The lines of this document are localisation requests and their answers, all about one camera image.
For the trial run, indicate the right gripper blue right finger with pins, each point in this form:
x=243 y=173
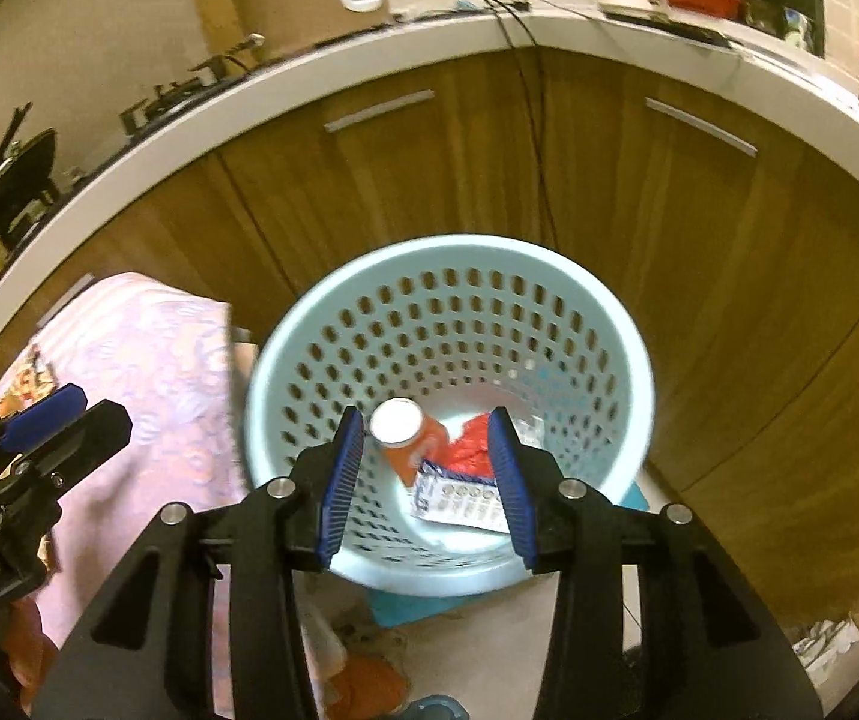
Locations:
x=505 y=454

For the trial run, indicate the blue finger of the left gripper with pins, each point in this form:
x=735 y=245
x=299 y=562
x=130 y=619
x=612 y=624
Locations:
x=43 y=415
x=83 y=446

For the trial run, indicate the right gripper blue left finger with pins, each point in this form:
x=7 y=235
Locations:
x=343 y=456

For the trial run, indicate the red plastic bag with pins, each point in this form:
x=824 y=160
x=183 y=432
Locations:
x=468 y=453

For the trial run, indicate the orange white paper cup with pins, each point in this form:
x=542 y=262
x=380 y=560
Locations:
x=407 y=436

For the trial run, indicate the person hand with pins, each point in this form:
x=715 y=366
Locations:
x=31 y=653

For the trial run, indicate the orange snack bag front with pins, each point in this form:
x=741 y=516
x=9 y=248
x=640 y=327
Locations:
x=30 y=380

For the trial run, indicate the pink floral tablecloth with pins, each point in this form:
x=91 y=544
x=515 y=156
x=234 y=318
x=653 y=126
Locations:
x=170 y=575

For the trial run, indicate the light blue plastic basket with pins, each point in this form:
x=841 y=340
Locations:
x=461 y=324

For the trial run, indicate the black wok with lid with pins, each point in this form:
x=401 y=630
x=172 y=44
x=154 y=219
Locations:
x=25 y=169

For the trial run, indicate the black gas stove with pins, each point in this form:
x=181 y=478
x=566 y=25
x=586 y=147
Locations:
x=167 y=103

